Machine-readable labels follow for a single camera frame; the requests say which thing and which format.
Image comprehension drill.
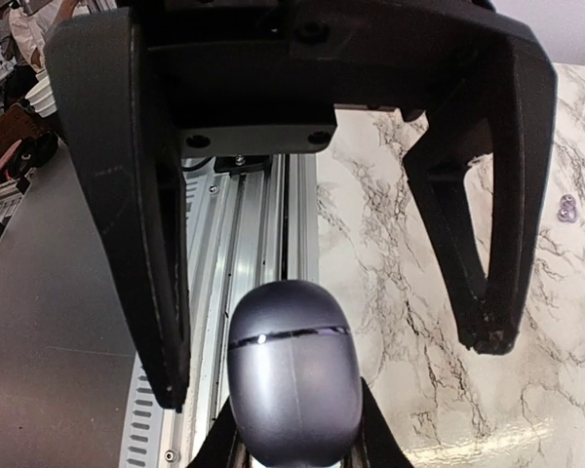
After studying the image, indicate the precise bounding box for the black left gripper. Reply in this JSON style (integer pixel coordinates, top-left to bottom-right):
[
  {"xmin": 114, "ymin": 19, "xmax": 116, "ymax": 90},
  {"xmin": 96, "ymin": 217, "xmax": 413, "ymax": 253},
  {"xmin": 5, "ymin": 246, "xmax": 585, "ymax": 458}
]
[{"xmin": 126, "ymin": 1, "xmax": 517, "ymax": 169}]

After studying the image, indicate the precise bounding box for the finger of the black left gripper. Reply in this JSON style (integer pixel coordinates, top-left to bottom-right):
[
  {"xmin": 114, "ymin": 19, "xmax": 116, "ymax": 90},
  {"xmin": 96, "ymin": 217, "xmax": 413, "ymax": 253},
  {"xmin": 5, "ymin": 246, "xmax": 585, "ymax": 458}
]
[
  {"xmin": 46, "ymin": 9, "xmax": 191, "ymax": 410},
  {"xmin": 403, "ymin": 14, "xmax": 557, "ymax": 355}
]

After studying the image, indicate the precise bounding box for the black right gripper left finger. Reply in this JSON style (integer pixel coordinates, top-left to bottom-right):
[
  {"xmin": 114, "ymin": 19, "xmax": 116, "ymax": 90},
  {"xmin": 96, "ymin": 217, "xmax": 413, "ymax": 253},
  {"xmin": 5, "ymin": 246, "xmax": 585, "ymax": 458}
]
[{"xmin": 187, "ymin": 400, "xmax": 252, "ymax": 468}]

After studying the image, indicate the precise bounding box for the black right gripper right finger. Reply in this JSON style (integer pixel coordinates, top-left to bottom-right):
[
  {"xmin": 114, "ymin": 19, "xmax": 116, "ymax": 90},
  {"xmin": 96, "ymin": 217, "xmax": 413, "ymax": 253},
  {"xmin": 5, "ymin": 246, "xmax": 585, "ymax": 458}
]
[{"xmin": 345, "ymin": 379, "xmax": 413, "ymax": 468}]

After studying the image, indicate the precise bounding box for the purple earbud charging case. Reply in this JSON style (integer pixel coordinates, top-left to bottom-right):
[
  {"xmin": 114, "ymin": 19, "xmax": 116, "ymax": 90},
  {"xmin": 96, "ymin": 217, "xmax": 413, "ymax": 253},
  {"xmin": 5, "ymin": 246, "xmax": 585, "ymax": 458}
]
[{"xmin": 226, "ymin": 280, "xmax": 363, "ymax": 467}]

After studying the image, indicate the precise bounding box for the purple earbud far left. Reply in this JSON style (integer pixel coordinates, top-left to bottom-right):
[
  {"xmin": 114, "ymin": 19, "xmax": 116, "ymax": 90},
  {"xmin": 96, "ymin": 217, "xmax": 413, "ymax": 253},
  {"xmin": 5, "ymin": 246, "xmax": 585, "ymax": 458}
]
[{"xmin": 557, "ymin": 194, "xmax": 578, "ymax": 223}]

